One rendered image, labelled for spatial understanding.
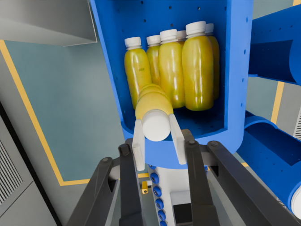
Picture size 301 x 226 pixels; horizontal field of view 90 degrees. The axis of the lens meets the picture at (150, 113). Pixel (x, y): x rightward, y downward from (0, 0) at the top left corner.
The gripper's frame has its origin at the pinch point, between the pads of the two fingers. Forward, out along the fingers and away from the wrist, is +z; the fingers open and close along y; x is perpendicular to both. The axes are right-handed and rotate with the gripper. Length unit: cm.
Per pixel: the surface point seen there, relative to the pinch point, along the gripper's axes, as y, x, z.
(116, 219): -28, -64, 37
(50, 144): -120, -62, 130
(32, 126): -130, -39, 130
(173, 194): 2, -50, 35
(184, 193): 7, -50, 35
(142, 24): 0.4, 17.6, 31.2
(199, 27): 11.0, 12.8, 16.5
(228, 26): 11.6, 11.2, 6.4
